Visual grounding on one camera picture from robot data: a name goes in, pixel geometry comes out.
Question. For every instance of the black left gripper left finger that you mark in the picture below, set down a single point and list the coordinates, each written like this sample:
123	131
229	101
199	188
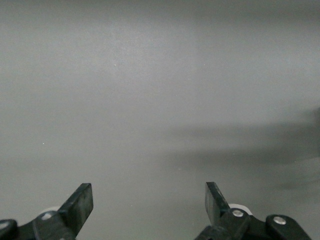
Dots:
78	205

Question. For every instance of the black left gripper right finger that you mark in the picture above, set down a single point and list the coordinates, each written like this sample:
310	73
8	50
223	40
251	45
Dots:
216	205

